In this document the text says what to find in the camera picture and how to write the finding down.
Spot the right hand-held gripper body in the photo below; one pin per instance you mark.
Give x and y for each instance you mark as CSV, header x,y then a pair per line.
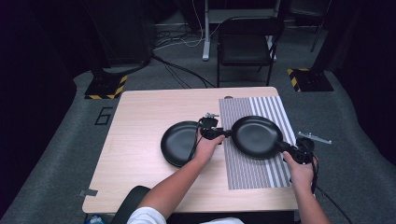
x,y
303,152

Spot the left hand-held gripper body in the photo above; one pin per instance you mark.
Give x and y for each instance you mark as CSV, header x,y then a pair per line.
x,y
210,129

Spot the black plate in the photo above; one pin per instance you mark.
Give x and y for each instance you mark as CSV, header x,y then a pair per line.
x,y
256,137
177,143

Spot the person's right hand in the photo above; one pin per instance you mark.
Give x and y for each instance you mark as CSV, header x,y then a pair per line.
x,y
301,174

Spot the person's left hand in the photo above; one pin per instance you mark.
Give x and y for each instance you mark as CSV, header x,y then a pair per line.
x,y
207,151

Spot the grey striped placemat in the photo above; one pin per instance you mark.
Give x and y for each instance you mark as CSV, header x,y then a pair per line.
x,y
249,174

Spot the black stand with striped base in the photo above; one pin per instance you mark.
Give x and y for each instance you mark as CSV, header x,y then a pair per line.
x,y
104,85
311,80

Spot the black folding chair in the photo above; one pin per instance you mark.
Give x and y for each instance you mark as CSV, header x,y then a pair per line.
x,y
246,46

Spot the person's white shirt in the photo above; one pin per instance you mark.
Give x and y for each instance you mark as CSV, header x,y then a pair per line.
x,y
146,217

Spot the black chair armrest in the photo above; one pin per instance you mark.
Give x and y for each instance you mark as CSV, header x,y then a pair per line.
x,y
129,203

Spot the large black case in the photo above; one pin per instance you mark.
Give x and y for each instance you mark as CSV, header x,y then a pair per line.
x,y
124,31

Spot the grey tape piece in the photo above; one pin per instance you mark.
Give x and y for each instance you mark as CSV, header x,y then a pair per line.
x,y
88,193

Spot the small blue object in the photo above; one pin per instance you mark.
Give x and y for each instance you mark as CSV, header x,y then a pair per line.
x,y
93,219

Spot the white desk frame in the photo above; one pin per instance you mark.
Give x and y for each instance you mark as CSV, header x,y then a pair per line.
x,y
206,37

